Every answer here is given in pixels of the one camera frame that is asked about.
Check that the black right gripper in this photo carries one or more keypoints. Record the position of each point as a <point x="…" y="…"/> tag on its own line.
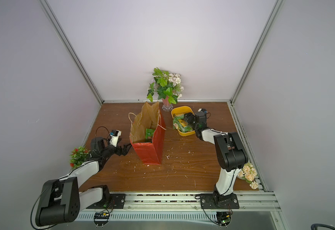
<point x="190" y="119"/>

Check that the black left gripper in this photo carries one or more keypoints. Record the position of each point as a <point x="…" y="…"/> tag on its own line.
<point x="124" y="151"/>

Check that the green condiment packet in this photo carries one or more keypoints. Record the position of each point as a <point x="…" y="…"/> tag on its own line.
<point x="180" y="124"/>
<point x="149" y="133"/>

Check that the red paper bag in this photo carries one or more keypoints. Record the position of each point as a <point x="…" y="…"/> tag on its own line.
<point x="150" y="116"/>

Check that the green condiment packet top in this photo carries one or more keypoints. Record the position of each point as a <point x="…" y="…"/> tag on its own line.
<point x="149" y="133"/>

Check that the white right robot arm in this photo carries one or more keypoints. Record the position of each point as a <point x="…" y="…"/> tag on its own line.
<point x="230" y="151"/>

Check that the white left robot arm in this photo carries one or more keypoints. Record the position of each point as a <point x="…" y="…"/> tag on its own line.
<point x="61" y="201"/>

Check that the yellow plastic tray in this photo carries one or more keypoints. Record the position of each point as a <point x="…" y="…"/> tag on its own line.
<point x="183" y="109"/>

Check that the pink glass flower vase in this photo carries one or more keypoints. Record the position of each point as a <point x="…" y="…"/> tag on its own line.
<point x="167" y="106"/>

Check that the green ivy flower bouquet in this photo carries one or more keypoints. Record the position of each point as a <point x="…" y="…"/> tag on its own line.
<point x="166" y="85"/>

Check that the small red flower plant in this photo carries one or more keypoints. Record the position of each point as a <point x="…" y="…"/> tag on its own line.
<point x="78" y="156"/>

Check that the left circuit board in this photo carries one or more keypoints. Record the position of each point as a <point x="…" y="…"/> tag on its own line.
<point x="101" y="218"/>

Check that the circuit board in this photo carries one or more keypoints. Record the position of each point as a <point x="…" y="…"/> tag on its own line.
<point x="223" y="218"/>
<point x="101" y="218"/>

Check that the right circuit board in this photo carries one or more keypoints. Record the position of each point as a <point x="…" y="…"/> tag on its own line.
<point x="223" y="218"/>

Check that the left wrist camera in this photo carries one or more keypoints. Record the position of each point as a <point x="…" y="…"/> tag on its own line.
<point x="114" y="137"/>

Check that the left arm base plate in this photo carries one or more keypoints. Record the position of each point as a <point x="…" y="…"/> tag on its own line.
<point x="114" y="201"/>

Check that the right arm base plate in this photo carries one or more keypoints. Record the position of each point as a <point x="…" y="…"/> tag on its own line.
<point x="215" y="201"/>

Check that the aluminium rail frame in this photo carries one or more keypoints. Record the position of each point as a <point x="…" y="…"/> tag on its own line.
<point x="183" y="206"/>

